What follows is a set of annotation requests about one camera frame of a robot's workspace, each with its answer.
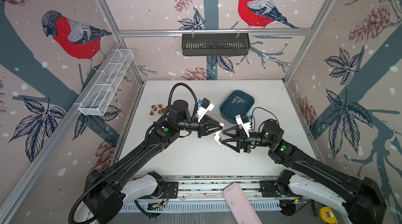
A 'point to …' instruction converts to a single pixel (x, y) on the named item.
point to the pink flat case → (242, 211)
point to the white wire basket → (96, 101)
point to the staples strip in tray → (238, 100)
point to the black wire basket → (215, 44)
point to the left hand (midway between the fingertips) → (219, 128)
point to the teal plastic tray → (228, 110)
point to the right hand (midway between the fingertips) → (221, 140)
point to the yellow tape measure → (327, 215)
